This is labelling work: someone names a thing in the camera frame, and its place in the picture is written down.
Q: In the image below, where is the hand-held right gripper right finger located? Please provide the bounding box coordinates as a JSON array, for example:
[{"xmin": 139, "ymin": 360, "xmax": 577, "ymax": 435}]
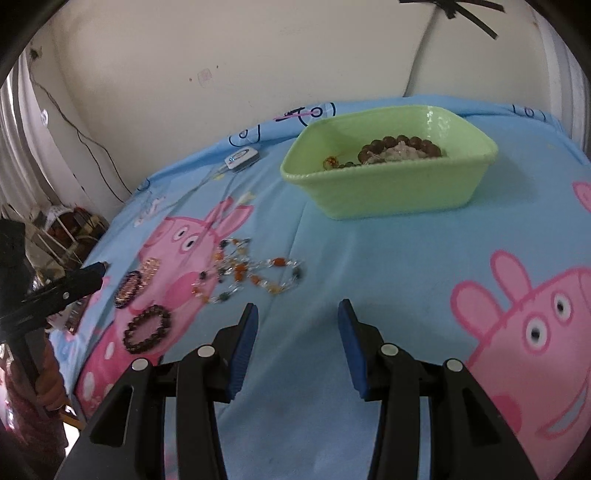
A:
[{"xmin": 338, "ymin": 299, "xmax": 539, "ymax": 480}]

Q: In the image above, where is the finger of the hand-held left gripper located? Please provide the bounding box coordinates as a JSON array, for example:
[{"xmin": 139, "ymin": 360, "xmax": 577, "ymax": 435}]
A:
[{"xmin": 21, "ymin": 261, "xmax": 109, "ymax": 320}]

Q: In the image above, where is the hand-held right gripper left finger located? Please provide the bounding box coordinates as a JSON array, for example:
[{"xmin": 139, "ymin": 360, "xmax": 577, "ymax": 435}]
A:
[{"xmin": 53, "ymin": 302, "xmax": 260, "ymax": 480}]

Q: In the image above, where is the small-bead purple bracelet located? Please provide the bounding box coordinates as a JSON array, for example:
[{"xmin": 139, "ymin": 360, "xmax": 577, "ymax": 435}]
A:
[{"xmin": 114, "ymin": 270, "xmax": 142, "ymax": 308}]

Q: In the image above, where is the multicoloured bead necklace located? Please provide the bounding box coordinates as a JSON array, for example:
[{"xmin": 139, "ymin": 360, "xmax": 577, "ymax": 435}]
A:
[{"xmin": 193, "ymin": 237, "xmax": 306, "ymax": 305}]

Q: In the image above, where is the dark purple bead bracelet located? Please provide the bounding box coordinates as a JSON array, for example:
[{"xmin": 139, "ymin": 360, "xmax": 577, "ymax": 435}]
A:
[{"xmin": 122, "ymin": 305, "xmax": 172, "ymax": 355}]

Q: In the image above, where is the green plastic basket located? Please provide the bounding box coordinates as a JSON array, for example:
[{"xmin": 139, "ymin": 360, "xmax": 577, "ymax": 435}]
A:
[{"xmin": 280, "ymin": 105, "xmax": 499, "ymax": 220}]

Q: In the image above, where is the large brown bead bracelet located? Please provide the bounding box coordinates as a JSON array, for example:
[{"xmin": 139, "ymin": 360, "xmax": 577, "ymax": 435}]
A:
[{"xmin": 358, "ymin": 134, "xmax": 448, "ymax": 165}]

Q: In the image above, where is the person's left hand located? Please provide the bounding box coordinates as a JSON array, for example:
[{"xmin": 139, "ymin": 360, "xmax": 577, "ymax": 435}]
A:
[{"xmin": 34, "ymin": 342, "xmax": 66, "ymax": 412}]

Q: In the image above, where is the cluttered bedside shelf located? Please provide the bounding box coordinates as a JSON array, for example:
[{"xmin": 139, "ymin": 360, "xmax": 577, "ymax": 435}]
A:
[{"xmin": 28, "ymin": 205, "xmax": 112, "ymax": 278}]

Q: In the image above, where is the cartoon pig printed blanket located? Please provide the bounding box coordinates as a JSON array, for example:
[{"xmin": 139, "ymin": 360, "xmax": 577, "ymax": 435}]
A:
[{"xmin": 48, "ymin": 95, "xmax": 591, "ymax": 480}]

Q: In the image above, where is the white curtain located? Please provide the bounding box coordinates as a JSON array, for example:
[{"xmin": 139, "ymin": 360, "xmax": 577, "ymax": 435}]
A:
[{"xmin": 0, "ymin": 60, "xmax": 63, "ymax": 217}]

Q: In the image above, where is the pink patterned clothing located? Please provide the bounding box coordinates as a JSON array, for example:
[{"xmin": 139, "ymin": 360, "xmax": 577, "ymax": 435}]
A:
[{"xmin": 0, "ymin": 346, "xmax": 70, "ymax": 467}]

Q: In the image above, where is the white square charger device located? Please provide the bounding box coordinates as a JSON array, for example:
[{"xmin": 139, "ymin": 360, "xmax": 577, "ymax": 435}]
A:
[{"xmin": 225, "ymin": 146, "xmax": 259, "ymax": 172}]

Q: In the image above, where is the thin dark wall wire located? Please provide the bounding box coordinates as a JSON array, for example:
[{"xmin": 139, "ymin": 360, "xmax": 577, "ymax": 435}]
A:
[{"xmin": 30, "ymin": 48, "xmax": 132, "ymax": 204}]

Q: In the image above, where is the white charger cable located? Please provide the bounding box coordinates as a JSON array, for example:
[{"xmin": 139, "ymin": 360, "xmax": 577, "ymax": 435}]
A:
[{"xmin": 139, "ymin": 161, "xmax": 232, "ymax": 217}]

